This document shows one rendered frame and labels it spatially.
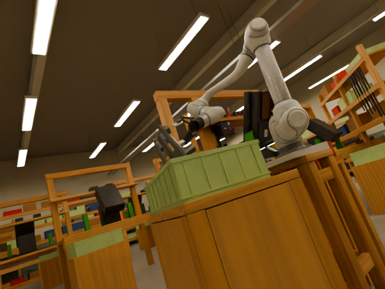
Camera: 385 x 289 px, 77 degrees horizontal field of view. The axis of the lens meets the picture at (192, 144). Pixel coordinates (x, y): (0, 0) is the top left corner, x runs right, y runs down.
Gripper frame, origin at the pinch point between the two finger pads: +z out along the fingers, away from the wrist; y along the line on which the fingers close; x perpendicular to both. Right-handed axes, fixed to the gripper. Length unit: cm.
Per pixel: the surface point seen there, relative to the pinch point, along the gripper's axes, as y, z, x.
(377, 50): -32, -385, -1
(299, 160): -13, -41, 59
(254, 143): 16, -3, 56
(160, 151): 0.5, 16.8, 7.7
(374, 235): -82, -83, 101
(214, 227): 7, 36, 68
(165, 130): 24.1, 23.4, 28.3
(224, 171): 13, 17, 56
